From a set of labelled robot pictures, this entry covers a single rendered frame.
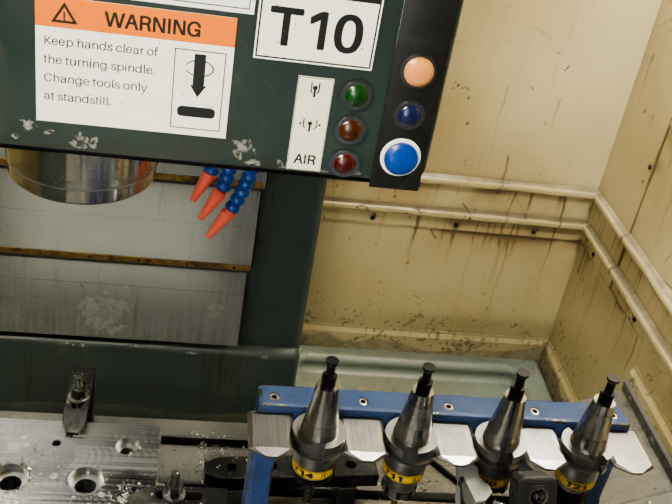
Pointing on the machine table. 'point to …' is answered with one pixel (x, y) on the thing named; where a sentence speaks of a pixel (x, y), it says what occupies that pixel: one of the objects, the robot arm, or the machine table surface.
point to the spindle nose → (78, 176)
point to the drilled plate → (76, 461)
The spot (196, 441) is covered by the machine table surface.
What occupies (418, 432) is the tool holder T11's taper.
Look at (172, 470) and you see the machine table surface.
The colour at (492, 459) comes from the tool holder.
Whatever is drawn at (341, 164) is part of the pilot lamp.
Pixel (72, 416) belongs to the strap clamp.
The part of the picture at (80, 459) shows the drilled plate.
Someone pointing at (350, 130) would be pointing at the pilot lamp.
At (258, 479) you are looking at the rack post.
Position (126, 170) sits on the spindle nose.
